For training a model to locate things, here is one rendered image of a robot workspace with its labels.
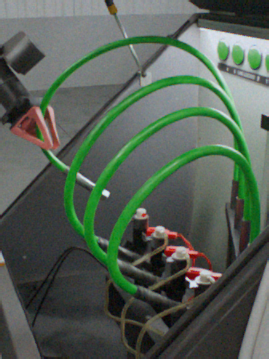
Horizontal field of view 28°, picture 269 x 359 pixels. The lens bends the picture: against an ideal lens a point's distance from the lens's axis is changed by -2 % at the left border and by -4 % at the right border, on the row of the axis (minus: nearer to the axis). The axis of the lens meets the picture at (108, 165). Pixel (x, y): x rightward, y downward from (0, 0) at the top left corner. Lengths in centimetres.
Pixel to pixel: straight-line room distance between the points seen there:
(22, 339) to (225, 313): 40
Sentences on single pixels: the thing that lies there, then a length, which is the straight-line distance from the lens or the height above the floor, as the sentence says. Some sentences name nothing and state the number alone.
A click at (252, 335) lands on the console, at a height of 111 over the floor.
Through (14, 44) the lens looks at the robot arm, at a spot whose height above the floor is 141.
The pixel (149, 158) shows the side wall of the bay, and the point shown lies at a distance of 133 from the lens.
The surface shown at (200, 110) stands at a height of 135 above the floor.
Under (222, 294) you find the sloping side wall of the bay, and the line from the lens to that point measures 70.
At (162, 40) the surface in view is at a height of 142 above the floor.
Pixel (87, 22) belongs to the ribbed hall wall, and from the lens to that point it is 767.
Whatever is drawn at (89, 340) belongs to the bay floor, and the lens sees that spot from 116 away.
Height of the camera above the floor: 153
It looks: 19 degrees down
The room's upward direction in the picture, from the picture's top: straight up
